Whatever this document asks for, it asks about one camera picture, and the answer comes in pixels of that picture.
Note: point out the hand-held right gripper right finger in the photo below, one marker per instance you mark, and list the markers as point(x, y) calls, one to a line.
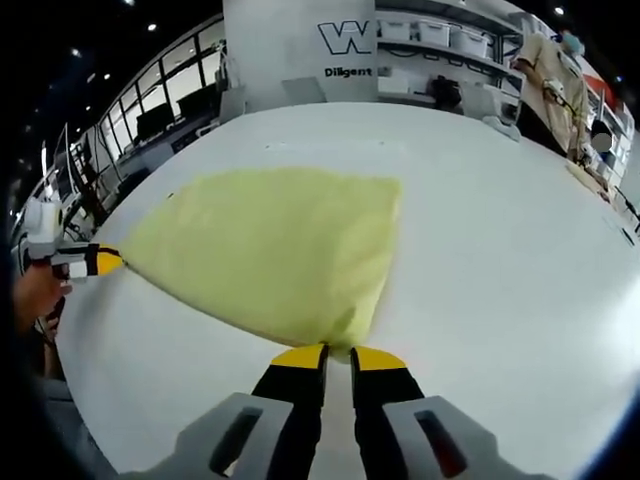
point(380, 400)

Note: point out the white storage bin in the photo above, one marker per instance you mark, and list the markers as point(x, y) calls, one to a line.
point(469, 41)
point(435, 32)
point(397, 29)

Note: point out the grey chair back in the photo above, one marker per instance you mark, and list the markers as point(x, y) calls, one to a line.
point(303, 91)
point(499, 102)

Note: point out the white office chair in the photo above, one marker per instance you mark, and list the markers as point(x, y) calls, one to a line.
point(234, 100)

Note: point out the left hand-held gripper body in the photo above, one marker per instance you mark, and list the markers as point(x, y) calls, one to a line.
point(42, 227)

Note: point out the grey metal storage shelf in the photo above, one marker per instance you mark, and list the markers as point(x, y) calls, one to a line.
point(500, 65)

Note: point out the beige cloth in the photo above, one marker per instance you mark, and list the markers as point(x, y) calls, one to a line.
point(590, 180)

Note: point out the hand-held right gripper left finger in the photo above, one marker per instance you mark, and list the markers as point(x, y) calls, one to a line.
point(295, 400)

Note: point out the black tripod stand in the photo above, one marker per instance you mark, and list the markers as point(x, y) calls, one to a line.
point(627, 210)

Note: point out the black computer monitor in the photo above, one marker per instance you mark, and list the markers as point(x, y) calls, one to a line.
point(152, 122)
point(199, 105)

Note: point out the person's left hand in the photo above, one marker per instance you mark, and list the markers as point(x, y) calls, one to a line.
point(37, 300)

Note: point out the yellow blue grey garment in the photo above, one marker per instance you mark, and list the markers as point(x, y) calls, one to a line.
point(270, 250)

